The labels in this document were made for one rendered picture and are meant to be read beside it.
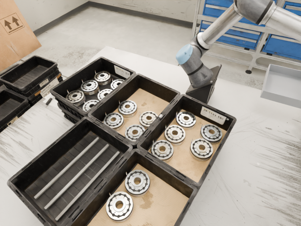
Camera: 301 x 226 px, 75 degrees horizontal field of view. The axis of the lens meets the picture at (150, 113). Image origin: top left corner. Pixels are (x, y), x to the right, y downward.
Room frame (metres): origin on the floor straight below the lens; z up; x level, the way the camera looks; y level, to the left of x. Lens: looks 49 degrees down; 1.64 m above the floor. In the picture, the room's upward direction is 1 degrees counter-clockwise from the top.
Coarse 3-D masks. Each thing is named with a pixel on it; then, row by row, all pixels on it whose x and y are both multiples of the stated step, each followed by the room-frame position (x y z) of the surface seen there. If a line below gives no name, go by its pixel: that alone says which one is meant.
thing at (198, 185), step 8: (184, 96) 0.72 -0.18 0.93; (168, 112) 0.61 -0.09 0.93; (224, 112) 0.61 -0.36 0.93; (160, 120) 0.57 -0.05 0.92; (152, 128) 0.52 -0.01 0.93; (144, 136) 0.47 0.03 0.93; (224, 136) 0.47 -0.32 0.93; (144, 152) 0.40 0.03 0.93; (216, 152) 0.39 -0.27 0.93; (160, 160) 0.36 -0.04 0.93; (168, 168) 0.33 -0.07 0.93; (208, 168) 0.32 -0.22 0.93; (200, 184) 0.26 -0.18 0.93
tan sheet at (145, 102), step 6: (138, 90) 0.88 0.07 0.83; (132, 96) 0.82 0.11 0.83; (138, 96) 0.82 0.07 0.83; (144, 96) 0.82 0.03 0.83; (150, 96) 0.82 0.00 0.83; (156, 96) 0.82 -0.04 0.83; (138, 102) 0.78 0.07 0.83; (144, 102) 0.78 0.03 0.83; (150, 102) 0.77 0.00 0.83; (156, 102) 0.77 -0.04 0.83; (162, 102) 0.77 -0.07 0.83; (138, 108) 0.73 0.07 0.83; (144, 108) 0.73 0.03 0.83; (150, 108) 0.73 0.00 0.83; (156, 108) 0.73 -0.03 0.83; (162, 108) 0.73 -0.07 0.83; (138, 114) 0.68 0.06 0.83; (126, 120) 0.65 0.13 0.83; (132, 120) 0.64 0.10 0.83; (138, 120) 0.64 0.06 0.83; (126, 126) 0.60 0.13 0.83; (120, 132) 0.57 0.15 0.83
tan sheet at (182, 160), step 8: (200, 120) 0.64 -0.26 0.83; (200, 128) 0.59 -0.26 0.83; (160, 136) 0.54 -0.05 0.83; (192, 136) 0.54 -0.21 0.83; (184, 144) 0.49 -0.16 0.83; (216, 144) 0.49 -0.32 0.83; (176, 152) 0.45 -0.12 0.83; (184, 152) 0.45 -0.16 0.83; (176, 160) 0.41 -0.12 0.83; (184, 160) 0.41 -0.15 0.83; (192, 160) 0.41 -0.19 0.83; (208, 160) 0.41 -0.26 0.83; (176, 168) 0.37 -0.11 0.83; (184, 168) 0.37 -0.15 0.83; (192, 168) 0.37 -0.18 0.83; (200, 168) 0.37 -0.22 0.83; (192, 176) 0.33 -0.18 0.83; (200, 176) 0.33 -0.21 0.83
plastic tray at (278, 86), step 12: (276, 72) 0.96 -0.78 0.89; (288, 72) 0.93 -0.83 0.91; (300, 72) 0.91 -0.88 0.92; (264, 84) 0.82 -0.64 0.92; (276, 84) 0.85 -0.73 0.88; (288, 84) 0.85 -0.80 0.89; (300, 84) 0.84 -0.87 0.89; (264, 96) 0.75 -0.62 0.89; (276, 96) 0.72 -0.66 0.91; (288, 96) 0.75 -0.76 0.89; (300, 96) 0.75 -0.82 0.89; (300, 108) 0.66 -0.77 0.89
